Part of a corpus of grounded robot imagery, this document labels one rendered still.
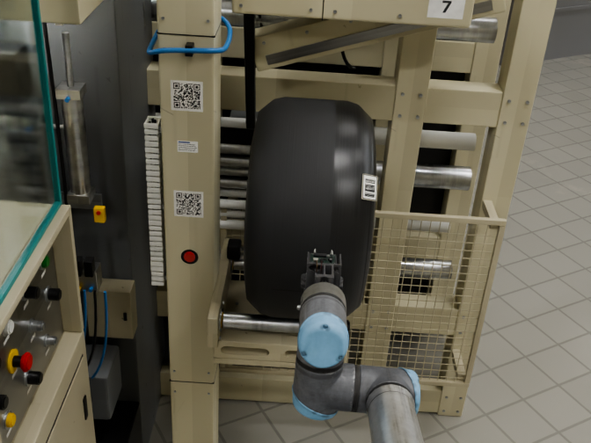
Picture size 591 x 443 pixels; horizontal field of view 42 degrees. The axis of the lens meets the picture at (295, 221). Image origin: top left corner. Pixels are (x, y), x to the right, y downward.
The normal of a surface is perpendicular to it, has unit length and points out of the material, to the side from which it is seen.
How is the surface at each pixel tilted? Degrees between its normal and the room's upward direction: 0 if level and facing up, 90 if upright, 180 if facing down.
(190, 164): 90
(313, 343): 78
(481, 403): 0
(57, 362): 0
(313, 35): 90
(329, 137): 25
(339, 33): 90
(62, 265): 90
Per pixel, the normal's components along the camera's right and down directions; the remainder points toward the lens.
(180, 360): -0.04, 0.51
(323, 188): 0.01, -0.15
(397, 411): 0.07, -0.97
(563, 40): 0.47, 0.47
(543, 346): 0.06, -0.86
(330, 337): -0.02, 0.32
